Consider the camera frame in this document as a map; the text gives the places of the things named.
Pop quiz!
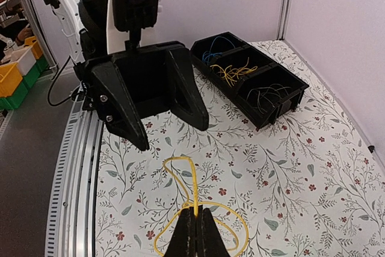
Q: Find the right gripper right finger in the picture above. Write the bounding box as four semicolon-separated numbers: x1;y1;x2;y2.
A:
195;207;230;257

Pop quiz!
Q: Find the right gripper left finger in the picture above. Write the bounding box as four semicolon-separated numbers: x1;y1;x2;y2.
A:
164;208;196;257

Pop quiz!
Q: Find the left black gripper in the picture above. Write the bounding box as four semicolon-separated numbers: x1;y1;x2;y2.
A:
75;41;209;151

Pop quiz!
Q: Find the blue cable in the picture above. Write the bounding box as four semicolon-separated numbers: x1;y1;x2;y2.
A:
202;36;237;65

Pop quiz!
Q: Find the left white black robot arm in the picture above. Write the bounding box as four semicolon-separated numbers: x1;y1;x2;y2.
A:
43;0;209;151

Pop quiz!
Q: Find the black three-compartment bin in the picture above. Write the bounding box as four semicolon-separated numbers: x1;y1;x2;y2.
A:
191;32;309;129

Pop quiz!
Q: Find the floral tablecloth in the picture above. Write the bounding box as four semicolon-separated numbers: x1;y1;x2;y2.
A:
95;41;384;256

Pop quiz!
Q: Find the yellow storage bin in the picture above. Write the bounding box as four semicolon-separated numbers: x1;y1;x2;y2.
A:
1;36;43;98

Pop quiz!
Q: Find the aluminium front rail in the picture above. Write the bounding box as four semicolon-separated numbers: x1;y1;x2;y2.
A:
45;98;103;256

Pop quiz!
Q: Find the right aluminium corner post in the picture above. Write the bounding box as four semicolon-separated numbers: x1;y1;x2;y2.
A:
277;0;292;40

